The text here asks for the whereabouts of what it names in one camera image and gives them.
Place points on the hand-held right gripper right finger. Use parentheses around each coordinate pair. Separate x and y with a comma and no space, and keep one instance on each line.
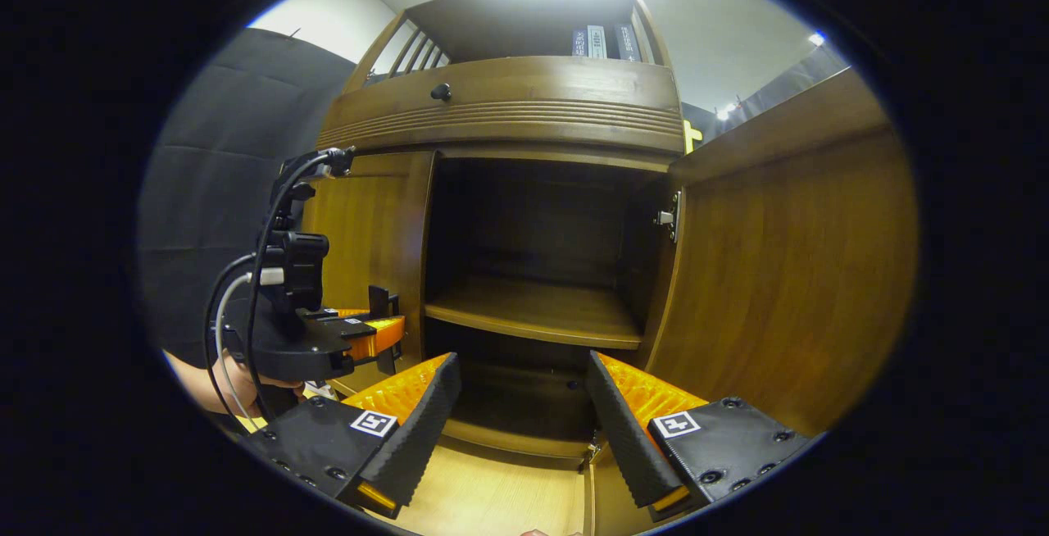
(623,429)

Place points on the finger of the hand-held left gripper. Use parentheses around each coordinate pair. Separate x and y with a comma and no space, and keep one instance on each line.
(381,335)
(348,312)

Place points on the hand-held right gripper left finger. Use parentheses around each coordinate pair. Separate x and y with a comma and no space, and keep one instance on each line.
(426,421)

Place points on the wooden shoe cabinet door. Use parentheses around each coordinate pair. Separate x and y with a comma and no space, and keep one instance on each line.
(369,224)
(787,274)

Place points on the wooden double-door shoe cabinet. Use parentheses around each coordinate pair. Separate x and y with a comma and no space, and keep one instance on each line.
(533,224)

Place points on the metal door hinge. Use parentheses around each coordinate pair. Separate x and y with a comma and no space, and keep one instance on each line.
(592,450)
(668,216)

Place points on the wooden cabinet drawer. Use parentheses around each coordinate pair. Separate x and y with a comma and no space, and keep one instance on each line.
(508,89)

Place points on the black drawer knob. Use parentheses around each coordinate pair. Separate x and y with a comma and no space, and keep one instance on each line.
(441,92)

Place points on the dark blue book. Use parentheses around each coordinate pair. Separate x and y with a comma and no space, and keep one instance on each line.
(580,43)

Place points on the grey book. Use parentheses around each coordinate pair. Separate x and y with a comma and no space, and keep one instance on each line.
(597,43)

